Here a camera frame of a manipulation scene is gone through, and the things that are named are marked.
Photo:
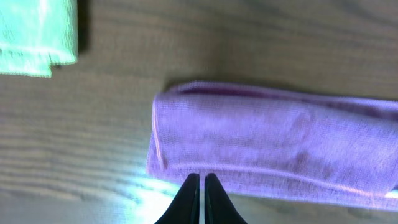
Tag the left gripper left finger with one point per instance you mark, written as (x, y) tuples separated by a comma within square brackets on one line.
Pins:
[(184, 208)]

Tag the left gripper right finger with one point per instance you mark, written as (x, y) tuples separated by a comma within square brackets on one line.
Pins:
[(219, 209)]

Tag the purple cloth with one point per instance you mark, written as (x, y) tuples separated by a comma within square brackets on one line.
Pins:
[(278, 144)]

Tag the folded green cloth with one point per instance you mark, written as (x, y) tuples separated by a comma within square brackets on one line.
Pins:
[(38, 34)]

